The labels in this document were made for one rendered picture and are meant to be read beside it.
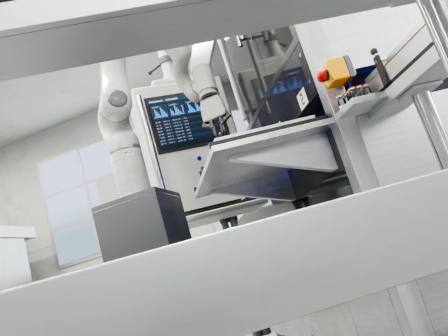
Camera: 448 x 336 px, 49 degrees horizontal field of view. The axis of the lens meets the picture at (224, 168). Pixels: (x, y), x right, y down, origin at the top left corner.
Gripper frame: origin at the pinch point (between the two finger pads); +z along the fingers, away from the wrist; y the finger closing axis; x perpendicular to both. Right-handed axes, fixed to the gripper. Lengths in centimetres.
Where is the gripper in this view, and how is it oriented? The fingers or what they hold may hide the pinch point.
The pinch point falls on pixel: (219, 131)
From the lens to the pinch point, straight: 193.3
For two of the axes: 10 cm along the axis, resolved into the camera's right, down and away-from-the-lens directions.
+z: 2.5, 8.7, -4.3
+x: -3.4, -3.4, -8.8
